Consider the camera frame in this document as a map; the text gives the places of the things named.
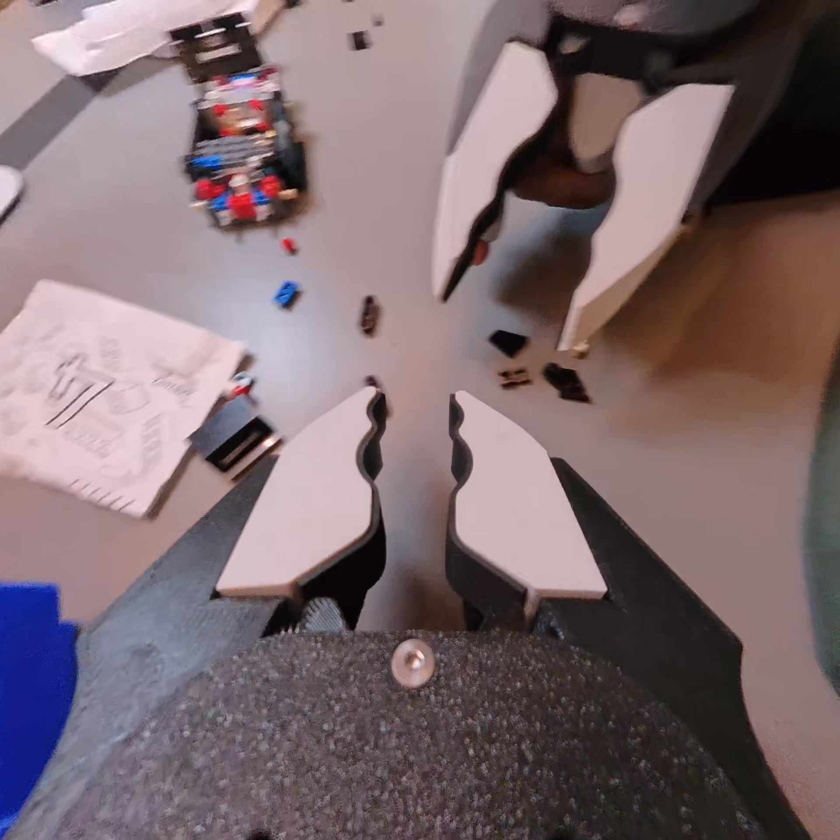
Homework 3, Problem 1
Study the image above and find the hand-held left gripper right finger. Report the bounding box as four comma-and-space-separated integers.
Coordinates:
445, 390, 609, 630

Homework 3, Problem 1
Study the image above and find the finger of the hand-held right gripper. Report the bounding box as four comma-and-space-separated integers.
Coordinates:
556, 82, 737, 355
431, 41, 560, 304

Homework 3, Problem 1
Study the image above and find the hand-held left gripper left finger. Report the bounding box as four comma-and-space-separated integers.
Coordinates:
215, 386, 388, 630

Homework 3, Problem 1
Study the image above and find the lego car model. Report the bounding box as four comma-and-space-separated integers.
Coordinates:
182, 62, 311, 232

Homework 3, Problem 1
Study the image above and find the person's right forearm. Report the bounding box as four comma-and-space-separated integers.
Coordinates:
712, 0, 840, 206

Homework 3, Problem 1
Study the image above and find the black lego wedge plate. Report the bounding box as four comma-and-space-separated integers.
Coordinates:
542, 361, 592, 403

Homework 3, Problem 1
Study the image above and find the black stickered lego panel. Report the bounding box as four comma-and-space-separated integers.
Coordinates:
168, 13, 265, 85

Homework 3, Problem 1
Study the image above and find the person's right hand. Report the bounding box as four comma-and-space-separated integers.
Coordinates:
512, 140, 616, 211

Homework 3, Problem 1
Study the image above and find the printed white paper bag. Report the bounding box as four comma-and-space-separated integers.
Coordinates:
0, 280, 251, 521

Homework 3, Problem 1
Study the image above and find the blue plastic bin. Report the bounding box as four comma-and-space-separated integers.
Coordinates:
0, 581, 81, 830

